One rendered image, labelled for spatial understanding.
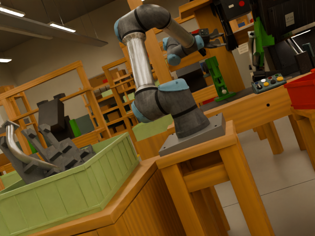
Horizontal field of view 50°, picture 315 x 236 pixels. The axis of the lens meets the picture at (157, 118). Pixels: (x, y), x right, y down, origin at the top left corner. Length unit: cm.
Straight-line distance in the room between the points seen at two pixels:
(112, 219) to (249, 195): 53
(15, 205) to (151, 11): 97
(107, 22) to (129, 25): 1095
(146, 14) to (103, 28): 1100
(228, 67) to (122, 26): 94
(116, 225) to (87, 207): 13
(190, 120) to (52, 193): 59
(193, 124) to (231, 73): 101
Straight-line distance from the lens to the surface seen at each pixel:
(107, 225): 114
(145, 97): 143
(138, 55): 153
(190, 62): 239
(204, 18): 233
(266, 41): 199
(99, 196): 120
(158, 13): 159
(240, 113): 172
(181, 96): 136
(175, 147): 132
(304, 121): 164
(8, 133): 140
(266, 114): 174
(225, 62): 231
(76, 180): 118
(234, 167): 130
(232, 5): 225
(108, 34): 1248
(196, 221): 139
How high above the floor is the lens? 110
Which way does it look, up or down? 4 degrees down
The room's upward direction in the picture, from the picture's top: 22 degrees counter-clockwise
